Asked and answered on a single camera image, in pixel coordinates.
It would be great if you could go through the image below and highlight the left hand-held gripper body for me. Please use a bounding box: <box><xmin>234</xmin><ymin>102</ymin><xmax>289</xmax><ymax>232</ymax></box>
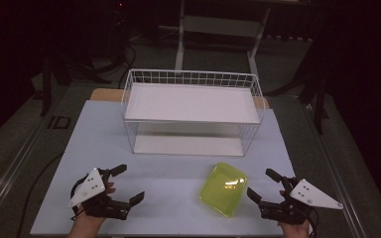
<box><xmin>67</xmin><ymin>168</ymin><xmax>132</xmax><ymax>221</ymax></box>

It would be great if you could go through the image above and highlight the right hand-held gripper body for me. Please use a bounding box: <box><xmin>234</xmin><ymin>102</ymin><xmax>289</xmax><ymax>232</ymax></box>
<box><xmin>258</xmin><ymin>177</ymin><xmax>344</xmax><ymax>225</ymax></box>

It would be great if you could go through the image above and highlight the green plastic tray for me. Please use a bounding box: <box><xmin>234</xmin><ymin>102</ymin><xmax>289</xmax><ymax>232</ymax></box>
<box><xmin>197</xmin><ymin>162</ymin><xmax>249</xmax><ymax>219</ymax></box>

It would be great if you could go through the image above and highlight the white wire shelf rack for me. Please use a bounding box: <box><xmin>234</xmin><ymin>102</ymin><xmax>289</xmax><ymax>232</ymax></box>
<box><xmin>120</xmin><ymin>67</ymin><xmax>267</xmax><ymax>159</ymax></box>

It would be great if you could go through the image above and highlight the person's left hand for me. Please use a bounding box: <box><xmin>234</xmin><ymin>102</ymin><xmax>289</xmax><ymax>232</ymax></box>
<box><xmin>73</xmin><ymin>180</ymin><xmax>117</xmax><ymax>232</ymax></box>

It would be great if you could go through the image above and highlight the person's right hand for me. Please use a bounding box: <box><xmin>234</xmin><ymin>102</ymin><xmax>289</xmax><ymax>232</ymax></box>
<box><xmin>277</xmin><ymin>189</ymin><xmax>313</xmax><ymax>238</ymax></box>

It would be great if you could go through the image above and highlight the pale table cover sheet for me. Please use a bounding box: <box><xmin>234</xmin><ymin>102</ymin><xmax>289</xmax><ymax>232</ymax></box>
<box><xmin>29</xmin><ymin>99</ymin><xmax>298</xmax><ymax>238</ymax></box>

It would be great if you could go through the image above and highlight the black metal stand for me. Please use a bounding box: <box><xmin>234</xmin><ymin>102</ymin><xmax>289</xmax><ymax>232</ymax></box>
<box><xmin>39</xmin><ymin>54</ymin><xmax>72</xmax><ymax>117</ymax></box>
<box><xmin>296</xmin><ymin>65</ymin><xmax>330</xmax><ymax>135</ymax></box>

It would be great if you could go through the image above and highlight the white metal stand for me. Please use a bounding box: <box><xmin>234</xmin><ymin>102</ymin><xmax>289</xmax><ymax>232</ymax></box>
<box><xmin>174</xmin><ymin>0</ymin><xmax>273</xmax><ymax>78</ymax></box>

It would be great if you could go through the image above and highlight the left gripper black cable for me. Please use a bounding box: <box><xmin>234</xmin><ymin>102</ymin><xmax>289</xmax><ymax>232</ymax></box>
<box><xmin>68</xmin><ymin>177</ymin><xmax>90</xmax><ymax>222</ymax></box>

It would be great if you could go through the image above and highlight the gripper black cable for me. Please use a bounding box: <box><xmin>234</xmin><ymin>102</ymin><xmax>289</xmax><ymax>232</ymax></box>
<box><xmin>307</xmin><ymin>207</ymin><xmax>319</xmax><ymax>238</ymax></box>
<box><xmin>68</xmin><ymin>177</ymin><xmax>90</xmax><ymax>222</ymax></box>

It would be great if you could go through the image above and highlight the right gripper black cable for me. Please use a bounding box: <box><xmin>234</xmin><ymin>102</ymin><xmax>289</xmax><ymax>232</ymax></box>
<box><xmin>307</xmin><ymin>207</ymin><xmax>319</xmax><ymax>238</ymax></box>

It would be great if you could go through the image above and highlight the metal floor rail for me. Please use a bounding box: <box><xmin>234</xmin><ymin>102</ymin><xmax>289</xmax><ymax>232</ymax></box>
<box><xmin>0</xmin><ymin>113</ymin><xmax>53</xmax><ymax>226</ymax></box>
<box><xmin>302</xmin><ymin>102</ymin><xmax>370</xmax><ymax>238</ymax></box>

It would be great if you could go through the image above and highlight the black floor cable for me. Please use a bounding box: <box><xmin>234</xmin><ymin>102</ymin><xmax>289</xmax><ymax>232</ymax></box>
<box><xmin>15</xmin><ymin>151</ymin><xmax>65</xmax><ymax>238</ymax></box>

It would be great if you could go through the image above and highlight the black square floor bracket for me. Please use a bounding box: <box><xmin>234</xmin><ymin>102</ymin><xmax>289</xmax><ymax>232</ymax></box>
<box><xmin>47</xmin><ymin>115</ymin><xmax>71</xmax><ymax>130</ymax></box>

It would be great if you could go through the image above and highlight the bundle of black cables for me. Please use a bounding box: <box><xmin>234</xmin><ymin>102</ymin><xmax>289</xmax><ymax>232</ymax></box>
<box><xmin>90</xmin><ymin>41</ymin><xmax>138</xmax><ymax>88</ymax></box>

